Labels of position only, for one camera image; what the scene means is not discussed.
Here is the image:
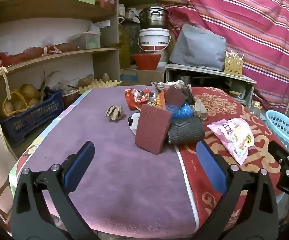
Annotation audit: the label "red plastic basin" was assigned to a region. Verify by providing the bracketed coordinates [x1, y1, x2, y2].
[131, 53, 162, 70]

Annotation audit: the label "wooden shelf unit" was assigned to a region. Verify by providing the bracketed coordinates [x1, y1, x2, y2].
[0, 0, 121, 160]

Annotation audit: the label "dark blue plastic crate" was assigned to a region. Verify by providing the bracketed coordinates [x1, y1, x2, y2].
[1, 89, 65, 147]

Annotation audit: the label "yellow net bag of potatoes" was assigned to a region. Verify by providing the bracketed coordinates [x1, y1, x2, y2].
[0, 84, 41, 118]

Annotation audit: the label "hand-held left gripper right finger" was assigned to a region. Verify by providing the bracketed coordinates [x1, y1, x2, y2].
[191, 141, 279, 240]

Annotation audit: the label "blue plastic bag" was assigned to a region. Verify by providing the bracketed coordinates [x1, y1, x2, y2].
[166, 102, 194, 120]

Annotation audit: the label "egg carton tray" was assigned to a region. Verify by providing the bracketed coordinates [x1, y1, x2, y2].
[79, 79, 122, 95]

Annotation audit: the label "striped red cloth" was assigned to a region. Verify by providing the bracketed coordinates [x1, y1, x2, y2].
[156, 0, 289, 114]

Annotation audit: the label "brown cardboard box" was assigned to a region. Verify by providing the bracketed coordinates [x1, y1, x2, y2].
[121, 67, 166, 85]

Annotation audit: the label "yellow chopstick holder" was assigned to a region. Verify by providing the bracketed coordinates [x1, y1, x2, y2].
[224, 49, 244, 77]

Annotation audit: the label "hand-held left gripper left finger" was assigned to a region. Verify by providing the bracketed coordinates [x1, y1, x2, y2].
[11, 141, 102, 240]

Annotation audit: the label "yellow oil jug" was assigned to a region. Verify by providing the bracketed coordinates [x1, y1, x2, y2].
[118, 16, 131, 69]

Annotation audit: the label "maroon scouring pad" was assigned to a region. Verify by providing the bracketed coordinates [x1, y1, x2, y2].
[135, 104, 173, 155]
[165, 85, 188, 105]

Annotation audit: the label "potato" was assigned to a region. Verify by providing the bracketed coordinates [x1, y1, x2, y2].
[78, 74, 94, 87]

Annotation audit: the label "pink snack packet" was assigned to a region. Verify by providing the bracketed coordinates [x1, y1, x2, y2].
[207, 117, 255, 166]

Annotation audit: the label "printed foil packet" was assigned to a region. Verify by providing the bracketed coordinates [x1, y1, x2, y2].
[151, 79, 196, 105]

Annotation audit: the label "red net bag sweet potatoes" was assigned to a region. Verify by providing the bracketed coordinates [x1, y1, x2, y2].
[0, 42, 80, 73]

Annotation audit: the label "light blue plastic basket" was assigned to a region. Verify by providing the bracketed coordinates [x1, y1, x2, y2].
[265, 110, 289, 157]

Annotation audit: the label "large steel pot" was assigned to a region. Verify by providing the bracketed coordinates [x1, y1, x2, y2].
[136, 6, 170, 30]

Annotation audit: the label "black textured roll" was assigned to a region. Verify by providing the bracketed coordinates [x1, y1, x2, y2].
[166, 116, 205, 145]

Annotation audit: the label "red snack packet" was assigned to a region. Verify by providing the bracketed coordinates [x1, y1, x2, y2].
[124, 88, 152, 110]

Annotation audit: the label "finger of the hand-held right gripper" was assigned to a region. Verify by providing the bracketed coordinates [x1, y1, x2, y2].
[268, 140, 289, 167]

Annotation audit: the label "clear plastic container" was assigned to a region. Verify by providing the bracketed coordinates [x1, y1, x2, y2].
[68, 31, 101, 50]

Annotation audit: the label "grey cabinet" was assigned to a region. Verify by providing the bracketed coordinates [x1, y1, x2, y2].
[165, 64, 257, 108]

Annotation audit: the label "small red basket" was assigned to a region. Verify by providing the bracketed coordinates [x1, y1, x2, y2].
[96, 0, 117, 10]

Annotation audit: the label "purple cloth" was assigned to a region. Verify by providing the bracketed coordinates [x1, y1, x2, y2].
[9, 87, 200, 239]

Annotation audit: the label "white plastic bucket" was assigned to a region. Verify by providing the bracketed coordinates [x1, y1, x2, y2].
[137, 28, 171, 67]

